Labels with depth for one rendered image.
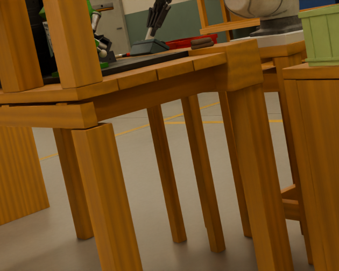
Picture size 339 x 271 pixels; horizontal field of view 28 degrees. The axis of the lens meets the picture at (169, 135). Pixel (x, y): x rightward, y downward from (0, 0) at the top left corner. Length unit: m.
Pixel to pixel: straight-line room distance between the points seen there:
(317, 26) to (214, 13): 7.75
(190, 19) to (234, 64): 7.99
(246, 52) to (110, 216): 0.72
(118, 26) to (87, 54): 9.55
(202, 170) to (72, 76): 1.12
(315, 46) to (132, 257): 0.84
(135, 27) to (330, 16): 9.25
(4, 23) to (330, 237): 1.25
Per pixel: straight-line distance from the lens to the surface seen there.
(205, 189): 2.88
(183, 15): 10.28
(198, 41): 2.31
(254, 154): 2.27
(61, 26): 1.88
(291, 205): 2.67
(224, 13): 9.45
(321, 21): 2.08
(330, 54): 2.07
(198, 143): 2.84
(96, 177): 1.91
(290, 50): 2.47
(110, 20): 11.60
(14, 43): 2.23
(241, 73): 2.22
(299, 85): 2.18
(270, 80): 2.57
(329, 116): 2.10
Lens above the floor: 1.01
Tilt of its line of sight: 9 degrees down
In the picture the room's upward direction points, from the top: 11 degrees counter-clockwise
